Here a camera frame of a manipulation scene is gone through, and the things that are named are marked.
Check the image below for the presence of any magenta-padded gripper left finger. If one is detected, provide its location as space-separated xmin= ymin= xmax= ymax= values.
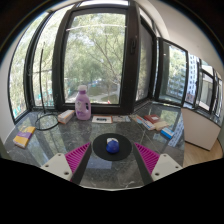
xmin=40 ymin=142 xmax=94 ymax=186

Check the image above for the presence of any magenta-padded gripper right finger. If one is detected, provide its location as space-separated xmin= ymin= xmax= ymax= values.
xmin=133 ymin=142 xmax=185 ymax=186

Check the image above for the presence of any blue and white computer mouse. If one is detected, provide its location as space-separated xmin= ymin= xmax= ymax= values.
xmin=105 ymin=136 xmax=121 ymax=155

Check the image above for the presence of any round black mouse pad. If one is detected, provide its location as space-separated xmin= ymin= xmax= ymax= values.
xmin=91 ymin=132 xmax=134 ymax=162

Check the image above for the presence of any blue and white small box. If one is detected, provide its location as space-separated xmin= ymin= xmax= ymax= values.
xmin=160 ymin=127 xmax=176 ymax=140

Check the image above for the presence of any white flat box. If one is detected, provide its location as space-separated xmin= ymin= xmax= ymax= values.
xmin=142 ymin=120 xmax=170 ymax=132

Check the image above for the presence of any red book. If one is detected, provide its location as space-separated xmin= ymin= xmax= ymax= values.
xmin=143 ymin=114 xmax=162 ymax=125

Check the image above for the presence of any colourful printed leaflet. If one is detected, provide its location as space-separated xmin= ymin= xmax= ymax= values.
xmin=129 ymin=114 xmax=146 ymax=125

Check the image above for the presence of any orange and white carton box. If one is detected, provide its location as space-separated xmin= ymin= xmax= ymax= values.
xmin=57 ymin=109 xmax=76 ymax=126

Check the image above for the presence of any white card with dark picture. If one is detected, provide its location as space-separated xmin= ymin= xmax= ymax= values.
xmin=91 ymin=115 xmax=114 ymax=125

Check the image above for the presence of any printed paper leaflet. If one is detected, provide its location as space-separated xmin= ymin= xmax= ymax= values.
xmin=112 ymin=115 xmax=132 ymax=124

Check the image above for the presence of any purple detergent bottle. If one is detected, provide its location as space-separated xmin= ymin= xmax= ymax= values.
xmin=74 ymin=84 xmax=93 ymax=122

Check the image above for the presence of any yellow and purple book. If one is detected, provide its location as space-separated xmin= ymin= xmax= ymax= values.
xmin=12 ymin=125 xmax=37 ymax=149

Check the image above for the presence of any black wire stand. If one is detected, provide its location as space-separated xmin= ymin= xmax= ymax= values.
xmin=34 ymin=41 xmax=61 ymax=132

